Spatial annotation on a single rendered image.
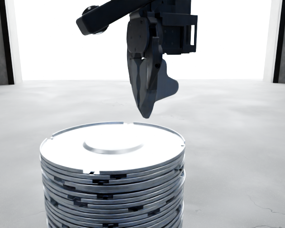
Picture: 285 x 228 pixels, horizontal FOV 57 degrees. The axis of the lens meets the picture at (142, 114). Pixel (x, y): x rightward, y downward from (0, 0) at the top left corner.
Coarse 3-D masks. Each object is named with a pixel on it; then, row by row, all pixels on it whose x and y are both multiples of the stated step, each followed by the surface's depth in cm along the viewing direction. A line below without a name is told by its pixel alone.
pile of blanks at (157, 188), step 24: (48, 168) 45; (168, 168) 45; (48, 192) 46; (72, 192) 42; (96, 192) 42; (120, 192) 42; (144, 192) 43; (168, 192) 46; (48, 216) 51; (72, 216) 44; (96, 216) 42; (120, 216) 43; (144, 216) 44; (168, 216) 47
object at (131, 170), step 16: (80, 128) 64; (96, 128) 64; (112, 128) 64; (128, 128) 64; (144, 128) 64; (160, 128) 64; (48, 144) 53; (64, 144) 53; (80, 144) 53; (96, 144) 52; (112, 144) 52; (128, 144) 52; (144, 144) 53; (160, 144) 53; (48, 160) 44; (64, 160) 46; (80, 160) 46; (96, 160) 46; (112, 160) 46; (128, 160) 46; (144, 160) 46; (160, 160) 46
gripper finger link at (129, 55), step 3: (129, 54) 41; (132, 54) 40; (129, 57) 41; (132, 57) 40; (135, 57) 40; (138, 57) 40; (141, 57) 40; (129, 60) 41; (129, 63) 41; (129, 66) 41; (129, 69) 42; (129, 72) 42; (129, 75) 42; (129, 78) 42
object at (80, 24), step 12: (120, 0) 33; (132, 0) 33; (144, 0) 34; (84, 12) 33; (96, 12) 32; (108, 12) 32; (120, 12) 33; (84, 24) 32; (96, 24) 32; (108, 24) 33
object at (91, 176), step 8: (184, 152) 50; (176, 160) 47; (56, 168) 43; (160, 168) 43; (80, 176) 41; (88, 176) 41; (96, 176) 41; (104, 176) 41; (112, 176) 42; (128, 176) 41; (136, 176) 42
